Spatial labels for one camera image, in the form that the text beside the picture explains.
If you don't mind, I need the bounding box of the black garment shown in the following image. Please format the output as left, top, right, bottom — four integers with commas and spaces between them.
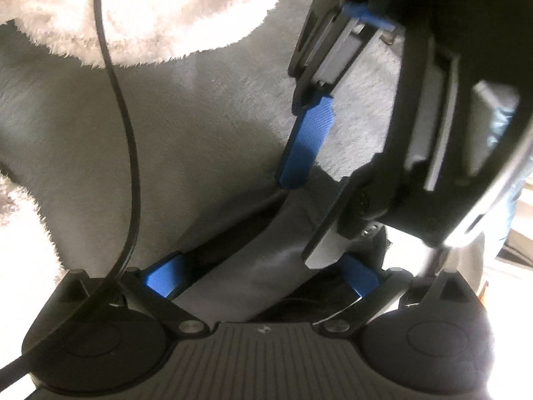
173, 168, 342, 325

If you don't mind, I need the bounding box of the white fluffy blanket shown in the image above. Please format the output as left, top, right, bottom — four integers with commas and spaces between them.
0, 0, 288, 284

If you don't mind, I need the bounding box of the black cable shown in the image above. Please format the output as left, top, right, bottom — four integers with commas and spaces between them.
0, 0, 142, 384

